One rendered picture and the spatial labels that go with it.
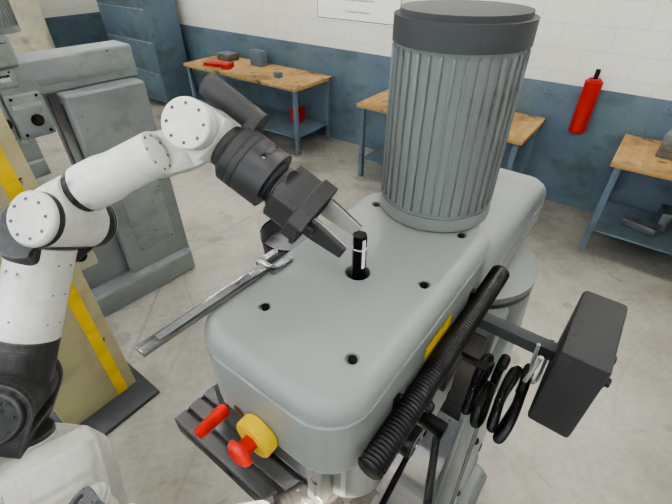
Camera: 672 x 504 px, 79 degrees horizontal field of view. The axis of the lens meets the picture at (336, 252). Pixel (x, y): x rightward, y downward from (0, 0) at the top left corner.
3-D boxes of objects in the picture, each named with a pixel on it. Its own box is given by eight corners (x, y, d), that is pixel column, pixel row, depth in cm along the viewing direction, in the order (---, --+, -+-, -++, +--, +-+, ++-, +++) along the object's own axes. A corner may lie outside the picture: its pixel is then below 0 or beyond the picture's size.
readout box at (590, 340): (573, 444, 78) (620, 378, 65) (525, 417, 82) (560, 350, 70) (594, 374, 91) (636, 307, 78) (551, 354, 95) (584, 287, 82)
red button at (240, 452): (247, 476, 52) (242, 461, 49) (226, 457, 54) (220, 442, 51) (265, 456, 54) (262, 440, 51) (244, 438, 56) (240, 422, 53)
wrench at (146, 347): (148, 362, 48) (146, 358, 47) (131, 346, 50) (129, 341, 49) (292, 261, 63) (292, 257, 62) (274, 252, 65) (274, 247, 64)
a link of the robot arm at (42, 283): (63, 190, 68) (39, 318, 70) (-15, 178, 56) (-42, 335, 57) (123, 205, 67) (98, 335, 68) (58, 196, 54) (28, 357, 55)
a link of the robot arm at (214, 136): (217, 190, 52) (146, 135, 52) (243, 188, 63) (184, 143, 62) (267, 116, 50) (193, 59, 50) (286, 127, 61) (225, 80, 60)
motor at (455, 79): (461, 248, 65) (514, 22, 46) (359, 209, 75) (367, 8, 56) (503, 198, 78) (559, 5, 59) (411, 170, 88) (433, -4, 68)
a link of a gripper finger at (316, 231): (339, 257, 57) (304, 230, 57) (350, 244, 55) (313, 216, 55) (334, 264, 56) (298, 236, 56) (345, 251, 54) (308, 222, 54)
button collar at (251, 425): (269, 466, 54) (265, 443, 50) (239, 439, 57) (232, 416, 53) (280, 454, 55) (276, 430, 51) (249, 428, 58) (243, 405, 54)
